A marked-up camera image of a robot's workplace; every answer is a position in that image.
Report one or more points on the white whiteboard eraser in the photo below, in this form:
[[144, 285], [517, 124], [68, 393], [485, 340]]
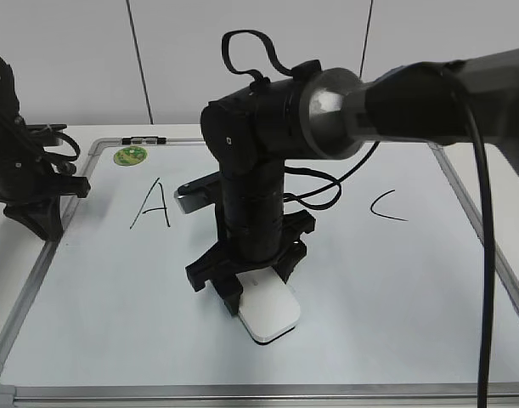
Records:
[[268, 309]]

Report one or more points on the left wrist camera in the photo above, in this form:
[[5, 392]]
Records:
[[47, 135]]

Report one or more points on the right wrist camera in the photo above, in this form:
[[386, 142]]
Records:
[[199, 193]]

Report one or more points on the round green magnet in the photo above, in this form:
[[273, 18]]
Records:
[[130, 156]]

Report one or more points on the white framed whiteboard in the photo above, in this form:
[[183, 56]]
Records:
[[390, 295]]

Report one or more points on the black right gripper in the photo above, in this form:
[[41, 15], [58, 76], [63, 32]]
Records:
[[253, 232]]

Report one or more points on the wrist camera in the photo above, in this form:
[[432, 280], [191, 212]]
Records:
[[47, 135], [199, 193]]

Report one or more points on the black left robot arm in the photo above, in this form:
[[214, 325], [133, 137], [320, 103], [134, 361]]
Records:
[[11, 118]]

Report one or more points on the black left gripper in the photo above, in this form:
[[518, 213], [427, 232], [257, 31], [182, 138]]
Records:
[[29, 174]]

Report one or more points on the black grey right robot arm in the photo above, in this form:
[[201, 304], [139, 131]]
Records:
[[320, 114]]

